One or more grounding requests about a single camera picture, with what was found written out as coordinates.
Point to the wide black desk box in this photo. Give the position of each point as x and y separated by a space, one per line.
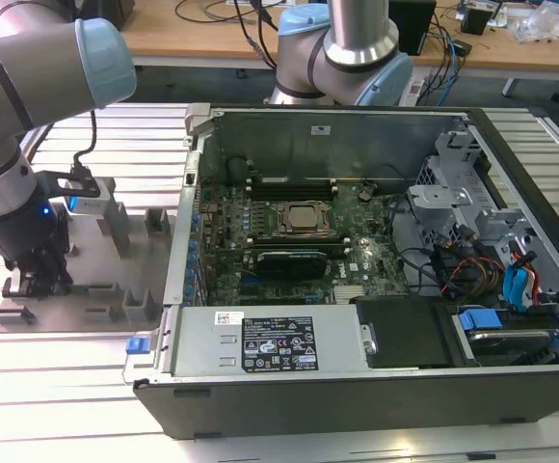
115 7

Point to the wooden desk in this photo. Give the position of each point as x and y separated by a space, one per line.
188 38

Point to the silver CPU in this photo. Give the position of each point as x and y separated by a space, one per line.
303 217

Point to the silver chipset heatsink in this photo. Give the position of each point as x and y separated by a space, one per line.
349 291

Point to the black plastic drive cover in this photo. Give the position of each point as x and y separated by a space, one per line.
405 333

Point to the tall black desk box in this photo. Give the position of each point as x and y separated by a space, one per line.
412 24

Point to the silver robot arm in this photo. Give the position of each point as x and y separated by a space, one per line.
43 72

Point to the black graphics card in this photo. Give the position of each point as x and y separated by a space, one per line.
289 263

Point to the grey parts rack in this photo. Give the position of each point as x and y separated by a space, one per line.
91 260

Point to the silver power supply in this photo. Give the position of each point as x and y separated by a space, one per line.
202 337

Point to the small flat black device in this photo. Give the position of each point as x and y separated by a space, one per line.
462 47

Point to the blue slot retainer clip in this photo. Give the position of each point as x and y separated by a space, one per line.
193 249
191 276
195 221
189 291

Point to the silver drive cage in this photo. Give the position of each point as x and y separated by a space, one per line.
433 198

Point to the black PC case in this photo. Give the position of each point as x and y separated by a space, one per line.
308 410

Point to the blue case latch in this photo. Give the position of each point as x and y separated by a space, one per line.
135 345

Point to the small black desk box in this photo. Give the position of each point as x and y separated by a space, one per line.
474 19

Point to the silver coin battery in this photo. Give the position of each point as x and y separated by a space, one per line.
365 195

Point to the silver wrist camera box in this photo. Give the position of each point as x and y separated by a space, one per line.
89 195

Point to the hard disk in blue carrier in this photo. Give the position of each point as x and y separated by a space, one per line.
501 337

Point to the green motherboard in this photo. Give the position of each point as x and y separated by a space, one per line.
371 226

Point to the clear plastic bags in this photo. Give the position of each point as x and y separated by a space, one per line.
544 21

